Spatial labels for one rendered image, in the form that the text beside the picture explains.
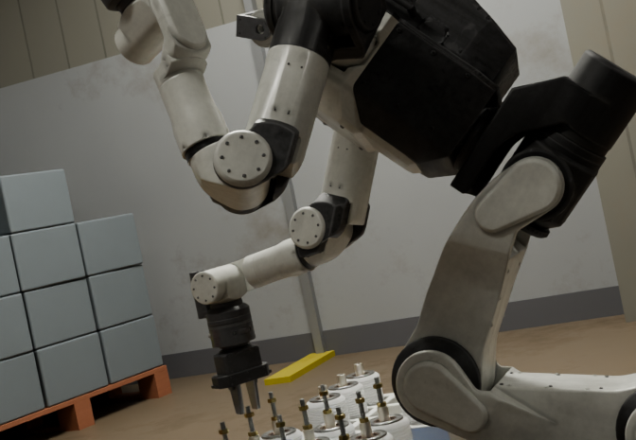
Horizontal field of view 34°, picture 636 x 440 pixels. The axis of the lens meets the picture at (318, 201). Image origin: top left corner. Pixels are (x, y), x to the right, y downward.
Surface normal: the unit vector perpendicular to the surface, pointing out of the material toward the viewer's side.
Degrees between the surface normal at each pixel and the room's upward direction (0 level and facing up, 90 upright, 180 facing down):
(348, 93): 116
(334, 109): 106
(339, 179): 81
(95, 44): 90
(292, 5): 58
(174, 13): 71
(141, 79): 90
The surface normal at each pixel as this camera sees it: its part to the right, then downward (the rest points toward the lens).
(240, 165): 0.08, -0.32
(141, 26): -0.50, 0.38
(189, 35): 0.62, -0.47
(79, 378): 0.83, -0.17
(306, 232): -0.51, -0.05
